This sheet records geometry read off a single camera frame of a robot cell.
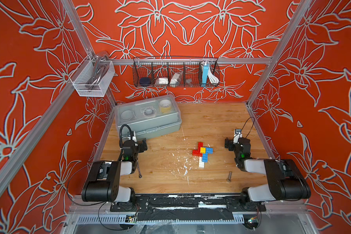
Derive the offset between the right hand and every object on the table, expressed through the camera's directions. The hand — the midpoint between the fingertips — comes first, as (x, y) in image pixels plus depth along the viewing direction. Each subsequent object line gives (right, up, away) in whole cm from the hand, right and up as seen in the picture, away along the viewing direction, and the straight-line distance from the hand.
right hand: (233, 136), depth 92 cm
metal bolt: (-7, -23, -12) cm, 27 cm away
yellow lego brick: (-20, -8, -5) cm, 22 cm away
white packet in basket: (-38, +36, -2) cm, 53 cm away
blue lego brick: (-19, -12, -6) cm, 24 cm away
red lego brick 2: (-24, -10, -4) cm, 26 cm away
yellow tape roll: (-44, +20, +5) cm, 49 cm away
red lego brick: (-21, -5, 0) cm, 22 cm away
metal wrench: (-58, -22, -9) cm, 63 cm away
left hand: (-62, -2, +1) cm, 62 cm away
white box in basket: (-45, +34, -6) cm, 57 cm away
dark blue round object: (-58, +37, +6) cm, 69 cm away
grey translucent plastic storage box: (-53, +12, -6) cm, 55 cm away
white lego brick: (-22, -16, -7) cm, 28 cm away
